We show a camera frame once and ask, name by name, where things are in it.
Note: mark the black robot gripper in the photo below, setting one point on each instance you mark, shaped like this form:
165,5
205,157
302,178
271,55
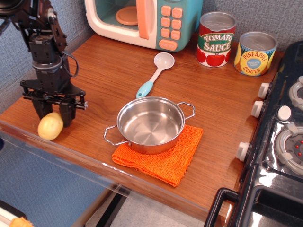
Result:
53,86

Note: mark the yellow potato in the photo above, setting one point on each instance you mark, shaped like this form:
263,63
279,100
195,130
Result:
50,126

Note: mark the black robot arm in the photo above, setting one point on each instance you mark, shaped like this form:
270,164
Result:
38,23

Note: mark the stainless steel pot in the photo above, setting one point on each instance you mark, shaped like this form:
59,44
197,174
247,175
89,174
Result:
151,125

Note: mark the orange fuzzy object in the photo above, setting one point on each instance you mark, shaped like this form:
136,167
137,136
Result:
20,222

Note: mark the orange knitted cloth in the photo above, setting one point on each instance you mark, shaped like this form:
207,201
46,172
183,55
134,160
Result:
168,166

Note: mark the teal toy microwave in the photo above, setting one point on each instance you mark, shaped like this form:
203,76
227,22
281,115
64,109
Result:
165,25

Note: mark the tomato sauce can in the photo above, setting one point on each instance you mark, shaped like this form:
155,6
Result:
215,37

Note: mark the pineapple slices can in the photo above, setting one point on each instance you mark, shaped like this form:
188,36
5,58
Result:
255,53

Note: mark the black toy stove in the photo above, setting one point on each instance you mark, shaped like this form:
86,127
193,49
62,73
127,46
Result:
271,182

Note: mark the white spoon teal handle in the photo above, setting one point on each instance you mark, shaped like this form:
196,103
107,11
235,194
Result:
163,61

